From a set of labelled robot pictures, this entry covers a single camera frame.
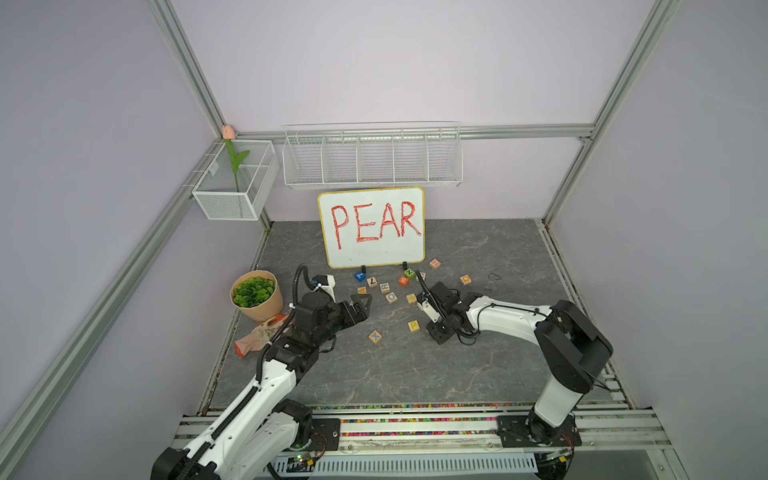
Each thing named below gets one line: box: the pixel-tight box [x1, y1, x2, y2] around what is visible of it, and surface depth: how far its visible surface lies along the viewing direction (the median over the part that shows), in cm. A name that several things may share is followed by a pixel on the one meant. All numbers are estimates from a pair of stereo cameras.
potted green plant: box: [230, 269, 284, 322], surface depth 89 cm
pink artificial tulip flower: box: [222, 125, 250, 192], surface depth 92 cm
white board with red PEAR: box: [318, 187, 426, 269], surface depth 101 cm
